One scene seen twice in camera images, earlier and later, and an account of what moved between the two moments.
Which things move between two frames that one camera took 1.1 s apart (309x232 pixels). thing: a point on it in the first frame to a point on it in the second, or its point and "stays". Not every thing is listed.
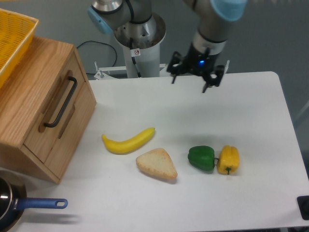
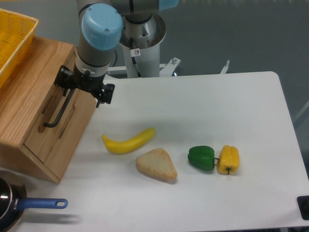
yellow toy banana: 129,146 stays
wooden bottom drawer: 70,130 stays
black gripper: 196,62 to 93,84
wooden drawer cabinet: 45,107 stays
